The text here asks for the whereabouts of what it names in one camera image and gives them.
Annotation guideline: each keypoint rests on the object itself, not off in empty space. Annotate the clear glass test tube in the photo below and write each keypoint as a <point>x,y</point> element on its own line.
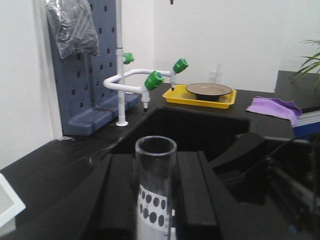
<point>155,156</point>

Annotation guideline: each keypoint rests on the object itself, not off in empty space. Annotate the yellow plastic tray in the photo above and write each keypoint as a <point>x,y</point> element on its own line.
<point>180,95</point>

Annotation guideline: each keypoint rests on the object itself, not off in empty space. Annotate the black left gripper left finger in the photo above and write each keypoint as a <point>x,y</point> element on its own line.
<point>100,208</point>

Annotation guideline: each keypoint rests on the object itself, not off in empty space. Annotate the right white storage bin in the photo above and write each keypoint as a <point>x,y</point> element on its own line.
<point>10,206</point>

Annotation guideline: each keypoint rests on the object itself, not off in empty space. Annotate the black sink basin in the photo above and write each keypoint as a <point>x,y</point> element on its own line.
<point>192,130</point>

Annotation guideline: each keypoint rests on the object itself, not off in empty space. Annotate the bag of black pegs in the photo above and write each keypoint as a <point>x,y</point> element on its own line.
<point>71,23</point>

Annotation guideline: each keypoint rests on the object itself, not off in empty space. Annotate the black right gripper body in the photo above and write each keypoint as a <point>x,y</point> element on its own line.
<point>299,177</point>

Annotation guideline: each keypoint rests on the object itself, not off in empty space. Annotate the purple cloth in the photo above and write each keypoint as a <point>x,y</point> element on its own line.
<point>276,108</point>

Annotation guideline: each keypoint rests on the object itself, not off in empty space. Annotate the black enamel bowl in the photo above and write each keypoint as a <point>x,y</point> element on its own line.
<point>208,91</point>

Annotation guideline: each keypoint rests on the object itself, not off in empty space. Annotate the green plant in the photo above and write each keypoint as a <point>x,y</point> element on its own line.
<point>311,62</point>

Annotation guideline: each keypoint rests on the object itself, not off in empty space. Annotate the grey pegboard drying rack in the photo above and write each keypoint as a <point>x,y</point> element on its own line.
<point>85,104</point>

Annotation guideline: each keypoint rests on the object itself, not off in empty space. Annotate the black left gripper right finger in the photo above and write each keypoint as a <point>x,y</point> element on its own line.
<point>206,210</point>

